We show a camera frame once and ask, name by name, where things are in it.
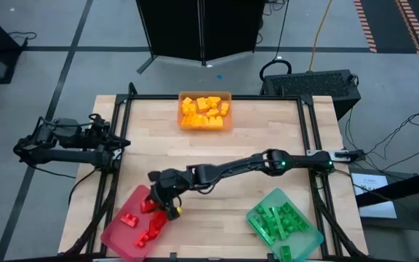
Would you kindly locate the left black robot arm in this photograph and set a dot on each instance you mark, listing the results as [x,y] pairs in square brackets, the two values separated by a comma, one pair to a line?
[67,155]

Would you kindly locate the black side cart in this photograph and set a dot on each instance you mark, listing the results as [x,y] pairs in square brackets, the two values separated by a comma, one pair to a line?
[395,189]

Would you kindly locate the white paper sheet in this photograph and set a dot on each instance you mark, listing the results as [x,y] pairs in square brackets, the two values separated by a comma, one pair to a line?
[373,193]

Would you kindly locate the orange plastic bin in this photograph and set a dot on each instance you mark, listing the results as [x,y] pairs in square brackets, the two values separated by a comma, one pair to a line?
[198,94]

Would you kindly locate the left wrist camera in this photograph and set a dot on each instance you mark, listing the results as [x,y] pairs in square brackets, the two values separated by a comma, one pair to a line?
[95,122]

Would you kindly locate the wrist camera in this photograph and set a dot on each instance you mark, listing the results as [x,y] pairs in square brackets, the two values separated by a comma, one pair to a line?
[153,176]
[95,122]

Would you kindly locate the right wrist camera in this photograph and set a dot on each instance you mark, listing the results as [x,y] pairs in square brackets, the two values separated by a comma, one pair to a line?
[153,176]

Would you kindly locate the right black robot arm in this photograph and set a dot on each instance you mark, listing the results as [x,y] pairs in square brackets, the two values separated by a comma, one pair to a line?
[238,166]

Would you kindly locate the black metal table frame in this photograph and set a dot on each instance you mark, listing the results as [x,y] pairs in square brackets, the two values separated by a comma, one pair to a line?
[267,97]

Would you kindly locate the black mat orange stripes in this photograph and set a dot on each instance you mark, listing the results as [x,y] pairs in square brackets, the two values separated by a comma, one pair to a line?
[391,22]

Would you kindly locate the red toy building block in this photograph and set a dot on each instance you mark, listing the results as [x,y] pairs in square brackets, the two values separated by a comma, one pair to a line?
[162,216]
[142,239]
[155,228]
[129,219]
[147,205]

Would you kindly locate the green toy building block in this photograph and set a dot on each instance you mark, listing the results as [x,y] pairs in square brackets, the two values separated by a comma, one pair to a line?
[262,210]
[286,252]

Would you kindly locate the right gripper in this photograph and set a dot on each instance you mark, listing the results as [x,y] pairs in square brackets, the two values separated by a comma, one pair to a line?
[175,180]

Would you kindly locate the large yellow building block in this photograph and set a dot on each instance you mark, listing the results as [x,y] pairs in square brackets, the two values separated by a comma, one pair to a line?
[203,105]

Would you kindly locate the green plastic bin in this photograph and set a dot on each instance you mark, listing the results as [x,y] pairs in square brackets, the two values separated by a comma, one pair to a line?
[306,242]

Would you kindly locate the black perforated computer case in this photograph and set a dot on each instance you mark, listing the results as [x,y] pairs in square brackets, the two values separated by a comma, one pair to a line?
[309,87]

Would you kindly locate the red plastic bin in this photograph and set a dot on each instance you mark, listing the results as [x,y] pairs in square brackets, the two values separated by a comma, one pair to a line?
[116,238]

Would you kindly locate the black folding screen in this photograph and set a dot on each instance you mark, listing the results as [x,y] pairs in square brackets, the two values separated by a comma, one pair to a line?
[173,25]

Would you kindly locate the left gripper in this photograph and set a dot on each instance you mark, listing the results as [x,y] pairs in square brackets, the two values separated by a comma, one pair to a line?
[86,138]

